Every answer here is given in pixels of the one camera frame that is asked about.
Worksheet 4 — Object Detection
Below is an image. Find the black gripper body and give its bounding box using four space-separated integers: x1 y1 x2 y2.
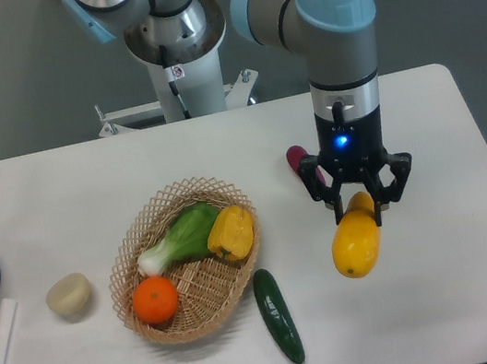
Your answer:
314 105 393 188

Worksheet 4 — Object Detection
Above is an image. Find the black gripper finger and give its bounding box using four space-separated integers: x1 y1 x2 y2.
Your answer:
362 152 412 227
297 154 344 225

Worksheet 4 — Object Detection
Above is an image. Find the yellow mango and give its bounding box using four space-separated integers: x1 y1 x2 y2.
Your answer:
331 192 381 278

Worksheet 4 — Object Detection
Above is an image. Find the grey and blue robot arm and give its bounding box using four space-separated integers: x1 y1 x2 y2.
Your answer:
63 0 412 217

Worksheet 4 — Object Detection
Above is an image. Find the purple eggplant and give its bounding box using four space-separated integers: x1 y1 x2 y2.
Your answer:
286 145 327 197

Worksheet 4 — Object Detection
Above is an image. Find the yellow bell pepper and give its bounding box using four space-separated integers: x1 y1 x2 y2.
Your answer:
207 205 255 261

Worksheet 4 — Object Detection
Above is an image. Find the dark green cucumber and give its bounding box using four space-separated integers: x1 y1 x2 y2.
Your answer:
253 268 306 364

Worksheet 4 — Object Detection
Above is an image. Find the green bok choy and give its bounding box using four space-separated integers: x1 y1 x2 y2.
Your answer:
137 202 220 277

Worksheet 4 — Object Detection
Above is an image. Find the woven wicker basket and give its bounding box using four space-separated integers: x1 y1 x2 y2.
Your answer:
110 177 261 345

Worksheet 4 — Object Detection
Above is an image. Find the orange mandarin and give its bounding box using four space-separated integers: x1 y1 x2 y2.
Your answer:
132 276 179 325

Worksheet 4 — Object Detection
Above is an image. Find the beige potato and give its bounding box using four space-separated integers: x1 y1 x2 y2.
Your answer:
45 272 92 318

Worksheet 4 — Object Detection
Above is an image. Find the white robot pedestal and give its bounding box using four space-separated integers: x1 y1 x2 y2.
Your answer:
95 0 258 137

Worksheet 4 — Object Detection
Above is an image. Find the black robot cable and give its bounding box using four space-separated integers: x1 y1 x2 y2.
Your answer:
157 41 193 123

